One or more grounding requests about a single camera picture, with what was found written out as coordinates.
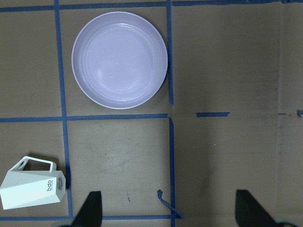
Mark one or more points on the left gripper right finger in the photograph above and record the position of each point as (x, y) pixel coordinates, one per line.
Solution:
(249, 213)

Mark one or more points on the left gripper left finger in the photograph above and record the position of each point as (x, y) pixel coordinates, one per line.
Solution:
(90, 214)

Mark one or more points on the lilac plate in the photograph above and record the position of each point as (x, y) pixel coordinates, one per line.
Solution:
(119, 60)

